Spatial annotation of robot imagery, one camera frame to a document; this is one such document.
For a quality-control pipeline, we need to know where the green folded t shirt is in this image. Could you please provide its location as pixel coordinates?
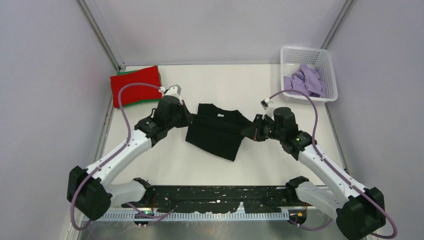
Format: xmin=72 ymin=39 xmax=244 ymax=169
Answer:
xmin=116 ymin=67 xmax=164 ymax=108

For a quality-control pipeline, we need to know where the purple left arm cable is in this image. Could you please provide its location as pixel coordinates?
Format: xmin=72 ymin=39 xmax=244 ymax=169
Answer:
xmin=70 ymin=82 xmax=176 ymax=231

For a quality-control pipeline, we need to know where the white plastic basket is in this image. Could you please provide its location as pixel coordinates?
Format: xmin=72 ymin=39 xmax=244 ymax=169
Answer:
xmin=280 ymin=46 xmax=338 ymax=104

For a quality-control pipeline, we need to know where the left aluminium corner post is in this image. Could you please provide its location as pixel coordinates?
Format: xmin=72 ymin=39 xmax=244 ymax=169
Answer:
xmin=76 ymin=0 xmax=126 ymax=73

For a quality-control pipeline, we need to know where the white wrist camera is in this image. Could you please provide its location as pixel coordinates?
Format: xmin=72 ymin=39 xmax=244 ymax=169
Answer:
xmin=260 ymin=97 xmax=275 ymax=118
xmin=158 ymin=84 xmax=182 ymax=99

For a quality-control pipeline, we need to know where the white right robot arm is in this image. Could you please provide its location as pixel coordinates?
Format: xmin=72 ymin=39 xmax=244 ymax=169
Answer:
xmin=241 ymin=107 xmax=386 ymax=240

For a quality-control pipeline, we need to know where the aluminium frame rail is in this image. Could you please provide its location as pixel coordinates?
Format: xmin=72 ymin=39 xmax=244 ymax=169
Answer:
xmin=70 ymin=186 xmax=373 ymax=212

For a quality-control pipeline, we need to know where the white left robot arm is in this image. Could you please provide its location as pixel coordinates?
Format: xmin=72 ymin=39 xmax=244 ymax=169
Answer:
xmin=66 ymin=95 xmax=193 ymax=221

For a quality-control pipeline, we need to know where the purple crumpled t shirt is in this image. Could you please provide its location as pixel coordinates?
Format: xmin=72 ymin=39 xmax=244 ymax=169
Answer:
xmin=283 ymin=64 xmax=327 ymax=98

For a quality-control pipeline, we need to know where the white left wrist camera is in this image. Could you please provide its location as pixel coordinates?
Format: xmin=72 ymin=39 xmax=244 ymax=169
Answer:
xmin=158 ymin=84 xmax=182 ymax=99

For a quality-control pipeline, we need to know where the red folded t shirt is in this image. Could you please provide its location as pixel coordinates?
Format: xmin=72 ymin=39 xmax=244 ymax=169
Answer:
xmin=110 ymin=65 xmax=163 ymax=109

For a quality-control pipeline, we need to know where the right aluminium corner post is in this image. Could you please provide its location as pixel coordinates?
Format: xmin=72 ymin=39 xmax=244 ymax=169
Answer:
xmin=320 ymin=0 xmax=357 ymax=50

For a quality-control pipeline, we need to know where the white slotted cable duct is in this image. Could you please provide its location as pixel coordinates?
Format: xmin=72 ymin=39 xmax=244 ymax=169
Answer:
xmin=98 ymin=209 xmax=290 ymax=222

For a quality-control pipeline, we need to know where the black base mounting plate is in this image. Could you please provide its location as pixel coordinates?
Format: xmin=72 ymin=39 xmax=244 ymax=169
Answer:
xmin=132 ymin=185 xmax=307 ymax=214

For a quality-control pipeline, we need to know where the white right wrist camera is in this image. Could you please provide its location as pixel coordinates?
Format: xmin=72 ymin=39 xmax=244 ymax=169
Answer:
xmin=260 ymin=97 xmax=275 ymax=118

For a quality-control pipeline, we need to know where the aluminium corner post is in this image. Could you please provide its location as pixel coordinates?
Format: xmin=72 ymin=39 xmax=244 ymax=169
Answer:
xmin=76 ymin=0 xmax=126 ymax=73
xmin=320 ymin=0 xmax=357 ymax=50

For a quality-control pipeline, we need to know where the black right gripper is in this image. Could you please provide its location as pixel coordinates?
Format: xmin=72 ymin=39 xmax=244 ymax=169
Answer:
xmin=242 ymin=114 xmax=285 ymax=142

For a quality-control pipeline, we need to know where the black t shirt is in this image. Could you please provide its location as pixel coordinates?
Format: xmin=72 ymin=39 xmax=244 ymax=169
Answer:
xmin=185 ymin=103 xmax=252 ymax=162

